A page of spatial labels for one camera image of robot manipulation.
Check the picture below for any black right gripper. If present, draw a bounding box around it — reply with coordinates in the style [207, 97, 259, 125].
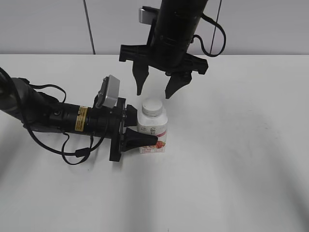
[119, 43, 208, 99]

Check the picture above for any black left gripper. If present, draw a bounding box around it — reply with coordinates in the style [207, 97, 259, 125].
[86, 98, 158, 161]

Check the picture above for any white yili changqing yogurt bottle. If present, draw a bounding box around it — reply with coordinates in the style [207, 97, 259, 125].
[137, 106, 168, 154]

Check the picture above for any white plastic bottle cap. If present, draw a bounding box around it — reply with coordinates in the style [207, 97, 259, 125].
[141, 98, 163, 117]

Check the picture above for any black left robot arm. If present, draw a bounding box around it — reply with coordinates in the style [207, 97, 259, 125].
[0, 69, 158, 164]

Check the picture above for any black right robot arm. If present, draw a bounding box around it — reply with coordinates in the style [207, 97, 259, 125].
[119, 0, 209, 99]

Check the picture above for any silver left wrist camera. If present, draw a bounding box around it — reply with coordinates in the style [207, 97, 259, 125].
[95, 75, 120, 109]

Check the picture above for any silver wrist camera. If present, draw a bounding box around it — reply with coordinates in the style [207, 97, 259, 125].
[139, 6, 159, 25]
[95, 75, 120, 109]

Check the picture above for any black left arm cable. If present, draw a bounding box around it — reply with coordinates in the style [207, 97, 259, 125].
[24, 83, 107, 165]

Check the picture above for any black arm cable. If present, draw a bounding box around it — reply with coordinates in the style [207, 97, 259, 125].
[24, 83, 107, 165]
[192, 13, 227, 58]

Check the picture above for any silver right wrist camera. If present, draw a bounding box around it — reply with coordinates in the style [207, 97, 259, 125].
[139, 6, 159, 25]

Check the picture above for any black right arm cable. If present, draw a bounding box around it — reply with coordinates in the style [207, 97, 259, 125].
[192, 13, 227, 58]

